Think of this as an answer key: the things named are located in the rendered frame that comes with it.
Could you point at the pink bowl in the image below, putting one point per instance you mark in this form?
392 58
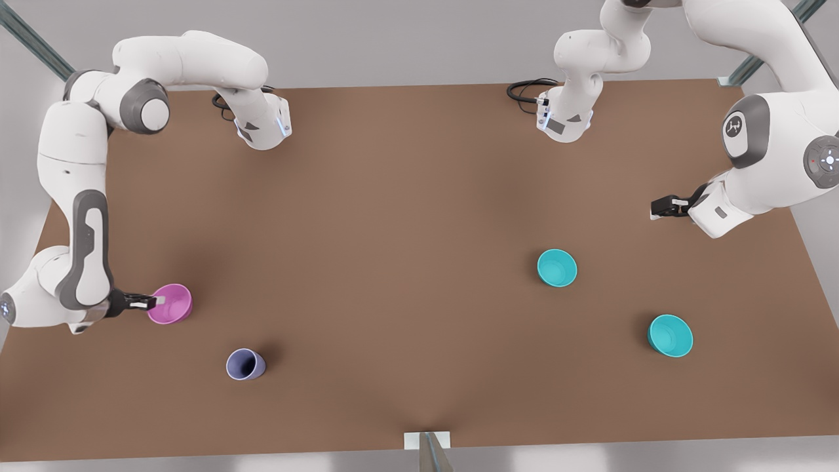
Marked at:
172 305

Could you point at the lavender cup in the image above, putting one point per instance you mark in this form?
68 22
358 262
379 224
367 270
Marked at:
244 364

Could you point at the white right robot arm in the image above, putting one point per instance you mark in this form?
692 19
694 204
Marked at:
72 164

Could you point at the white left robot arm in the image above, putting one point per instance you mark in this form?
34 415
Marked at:
780 131

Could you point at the teal blue bowl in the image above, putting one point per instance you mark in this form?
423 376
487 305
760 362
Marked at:
671 335
557 267

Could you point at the silver frame post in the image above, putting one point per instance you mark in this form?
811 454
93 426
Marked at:
36 42
763 56
431 452

